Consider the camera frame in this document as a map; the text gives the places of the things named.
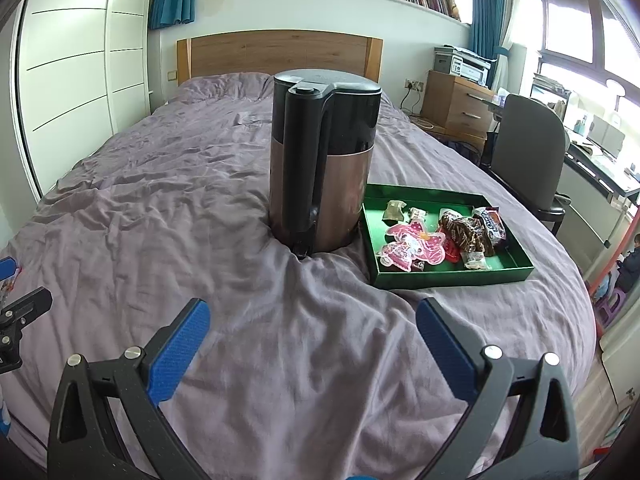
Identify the purple stool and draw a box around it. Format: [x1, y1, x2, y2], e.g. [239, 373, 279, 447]
[595, 287, 628, 328]

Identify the purple bed sheet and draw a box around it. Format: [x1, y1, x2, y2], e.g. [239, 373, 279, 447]
[0, 72, 598, 480]

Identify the small colourful packet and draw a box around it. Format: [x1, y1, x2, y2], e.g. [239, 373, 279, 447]
[0, 266, 23, 306]

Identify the black and brown kettle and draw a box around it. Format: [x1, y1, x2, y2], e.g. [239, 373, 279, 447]
[269, 69, 384, 260]

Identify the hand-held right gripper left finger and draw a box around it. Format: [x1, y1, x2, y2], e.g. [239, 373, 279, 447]
[47, 297, 212, 480]

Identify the wooden drawer cabinet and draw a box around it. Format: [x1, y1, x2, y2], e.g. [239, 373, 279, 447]
[420, 70, 496, 146]

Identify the long red snack packet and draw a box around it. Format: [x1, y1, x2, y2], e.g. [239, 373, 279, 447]
[439, 207, 463, 264]

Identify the grey printer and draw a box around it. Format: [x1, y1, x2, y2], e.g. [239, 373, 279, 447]
[433, 46, 498, 86]

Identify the white desk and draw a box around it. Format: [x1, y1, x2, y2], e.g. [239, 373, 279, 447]
[560, 135, 640, 261]

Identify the green tray box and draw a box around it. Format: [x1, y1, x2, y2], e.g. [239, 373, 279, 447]
[361, 183, 535, 290]

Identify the brown snack packet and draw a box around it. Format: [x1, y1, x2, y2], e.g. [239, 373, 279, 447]
[439, 212, 496, 256]

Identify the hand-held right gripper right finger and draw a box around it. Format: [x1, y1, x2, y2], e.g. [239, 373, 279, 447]
[415, 297, 581, 480]

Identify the grey office chair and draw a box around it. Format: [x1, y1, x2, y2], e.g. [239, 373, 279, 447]
[487, 93, 572, 233]

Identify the white wardrobe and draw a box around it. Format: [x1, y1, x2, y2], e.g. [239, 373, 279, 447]
[15, 0, 153, 196]

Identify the wooden headboard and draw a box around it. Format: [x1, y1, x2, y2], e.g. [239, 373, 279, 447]
[176, 30, 384, 108]

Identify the white and blue cookie packet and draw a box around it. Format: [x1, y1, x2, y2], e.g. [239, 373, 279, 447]
[472, 206, 507, 251]

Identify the pink cartoon figure packet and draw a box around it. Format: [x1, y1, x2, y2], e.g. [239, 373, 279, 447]
[377, 222, 447, 273]

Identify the window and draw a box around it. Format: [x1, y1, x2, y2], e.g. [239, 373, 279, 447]
[525, 0, 640, 126]

